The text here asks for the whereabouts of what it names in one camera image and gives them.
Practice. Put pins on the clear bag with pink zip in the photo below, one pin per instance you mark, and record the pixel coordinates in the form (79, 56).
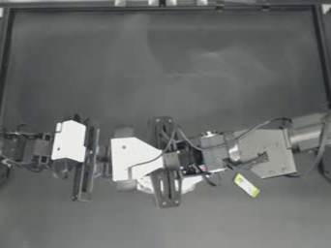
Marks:
(191, 185)

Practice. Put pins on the green candy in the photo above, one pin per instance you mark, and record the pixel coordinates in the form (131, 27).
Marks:
(247, 186)

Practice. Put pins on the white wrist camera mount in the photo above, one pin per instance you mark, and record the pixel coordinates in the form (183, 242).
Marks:
(68, 142)
(134, 158)

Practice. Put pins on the black table frame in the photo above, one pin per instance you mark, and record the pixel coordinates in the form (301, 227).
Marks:
(173, 7)

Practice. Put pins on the silver frame bracket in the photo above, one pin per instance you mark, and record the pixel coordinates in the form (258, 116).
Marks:
(171, 2)
(153, 2)
(119, 2)
(202, 2)

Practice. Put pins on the white frame corner piece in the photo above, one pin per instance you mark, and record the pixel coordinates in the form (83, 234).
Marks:
(326, 8)
(2, 12)

